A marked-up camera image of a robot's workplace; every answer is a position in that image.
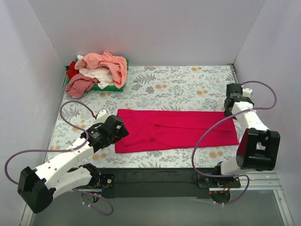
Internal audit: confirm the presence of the magenta t shirt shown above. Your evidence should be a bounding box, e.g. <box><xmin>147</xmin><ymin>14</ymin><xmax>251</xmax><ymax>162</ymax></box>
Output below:
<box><xmin>115</xmin><ymin>109</ymin><xmax>224</xmax><ymax>153</ymax></box>

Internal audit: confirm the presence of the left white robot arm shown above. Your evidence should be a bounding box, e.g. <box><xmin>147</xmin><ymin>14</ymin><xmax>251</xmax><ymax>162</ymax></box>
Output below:
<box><xmin>17</xmin><ymin>114</ymin><xmax>129</xmax><ymax>213</ymax></box>

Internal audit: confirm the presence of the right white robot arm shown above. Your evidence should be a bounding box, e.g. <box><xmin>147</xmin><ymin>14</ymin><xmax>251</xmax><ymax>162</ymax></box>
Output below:
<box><xmin>213</xmin><ymin>83</ymin><xmax>280</xmax><ymax>187</ymax></box>

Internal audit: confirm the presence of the green plastic basket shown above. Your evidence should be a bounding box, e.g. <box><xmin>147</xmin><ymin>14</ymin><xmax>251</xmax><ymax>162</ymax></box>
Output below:
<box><xmin>65</xmin><ymin>63</ymin><xmax>126</xmax><ymax>92</ymax></box>

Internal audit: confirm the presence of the floral patterned table mat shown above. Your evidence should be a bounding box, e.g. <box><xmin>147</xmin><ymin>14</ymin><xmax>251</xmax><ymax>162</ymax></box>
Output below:
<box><xmin>45</xmin><ymin>66</ymin><xmax>237</xmax><ymax>168</ymax></box>

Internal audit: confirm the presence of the white t shirt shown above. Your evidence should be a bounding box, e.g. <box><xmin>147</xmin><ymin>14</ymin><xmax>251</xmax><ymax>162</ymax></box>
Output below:
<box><xmin>79</xmin><ymin>68</ymin><xmax>114</xmax><ymax>89</ymax></box>

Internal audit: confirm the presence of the red t shirt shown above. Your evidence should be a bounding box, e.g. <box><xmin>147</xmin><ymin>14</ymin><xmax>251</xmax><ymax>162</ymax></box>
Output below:
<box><xmin>66</xmin><ymin>61</ymin><xmax>79</xmax><ymax>80</ymax></box>

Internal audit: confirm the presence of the salmon pink t shirt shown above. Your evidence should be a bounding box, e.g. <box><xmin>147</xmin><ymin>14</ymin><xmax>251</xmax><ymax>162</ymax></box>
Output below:
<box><xmin>74</xmin><ymin>51</ymin><xmax>127</xmax><ymax>89</ymax></box>

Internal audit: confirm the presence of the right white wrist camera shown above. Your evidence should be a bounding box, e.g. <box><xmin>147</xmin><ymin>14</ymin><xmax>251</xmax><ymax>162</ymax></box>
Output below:
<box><xmin>242</xmin><ymin>88</ymin><xmax>253</xmax><ymax>98</ymax></box>

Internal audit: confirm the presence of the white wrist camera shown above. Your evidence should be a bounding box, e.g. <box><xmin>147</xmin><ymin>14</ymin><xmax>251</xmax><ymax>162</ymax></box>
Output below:
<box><xmin>92</xmin><ymin>109</ymin><xmax>109</xmax><ymax>123</ymax></box>
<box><xmin>242</xmin><ymin>88</ymin><xmax>253</xmax><ymax>98</ymax></box>

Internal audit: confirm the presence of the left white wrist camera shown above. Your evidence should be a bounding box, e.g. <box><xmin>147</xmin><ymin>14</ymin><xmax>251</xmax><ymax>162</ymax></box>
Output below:
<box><xmin>92</xmin><ymin>109</ymin><xmax>109</xmax><ymax>123</ymax></box>

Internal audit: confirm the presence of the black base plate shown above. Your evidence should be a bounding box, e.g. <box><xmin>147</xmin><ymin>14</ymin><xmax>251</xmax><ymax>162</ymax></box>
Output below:
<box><xmin>72</xmin><ymin>167</ymin><xmax>242</xmax><ymax>201</ymax></box>

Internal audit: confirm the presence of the aluminium frame rail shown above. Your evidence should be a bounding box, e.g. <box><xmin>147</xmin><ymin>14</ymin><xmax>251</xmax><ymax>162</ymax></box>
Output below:
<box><xmin>20</xmin><ymin>169</ymin><xmax>293</xmax><ymax>226</ymax></box>

